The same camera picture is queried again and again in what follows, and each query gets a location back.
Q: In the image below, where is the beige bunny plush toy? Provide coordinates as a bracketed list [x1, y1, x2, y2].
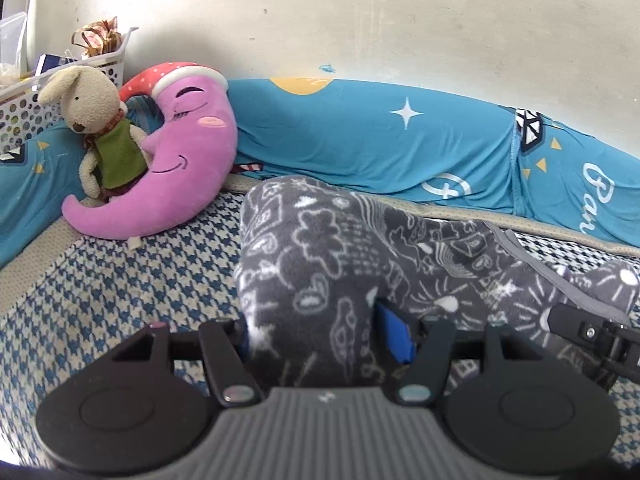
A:
[37, 65, 151, 205]

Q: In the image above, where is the white plastic basket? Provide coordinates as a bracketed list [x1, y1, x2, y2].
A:
[0, 26, 140, 156]

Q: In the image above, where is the gold ribbon bow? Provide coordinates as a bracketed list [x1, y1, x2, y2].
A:
[70, 17, 124, 59]

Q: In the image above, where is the purple moon plush pillow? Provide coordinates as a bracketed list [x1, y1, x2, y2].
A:
[61, 61, 238, 240]

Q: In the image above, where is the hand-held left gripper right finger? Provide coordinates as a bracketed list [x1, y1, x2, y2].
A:
[375, 300, 548, 407]

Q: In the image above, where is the blue printed bolster cover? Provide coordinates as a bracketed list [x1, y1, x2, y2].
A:
[225, 76, 640, 248]

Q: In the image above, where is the grey printed fleece jacket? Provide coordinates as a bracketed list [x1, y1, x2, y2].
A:
[234, 176, 640, 391]

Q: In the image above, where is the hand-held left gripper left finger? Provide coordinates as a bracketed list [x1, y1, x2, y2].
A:
[111, 319, 264, 407]

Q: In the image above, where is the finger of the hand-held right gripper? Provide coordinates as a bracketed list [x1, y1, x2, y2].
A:
[546, 301, 640, 377]

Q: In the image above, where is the clear plastic container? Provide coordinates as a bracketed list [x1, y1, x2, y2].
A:
[0, 12, 29, 81]

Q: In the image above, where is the dark blue box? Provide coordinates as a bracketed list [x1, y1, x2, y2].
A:
[34, 54, 76, 74]

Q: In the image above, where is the blue houndstooth bed mat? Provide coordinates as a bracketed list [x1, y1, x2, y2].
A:
[0, 192, 640, 466]

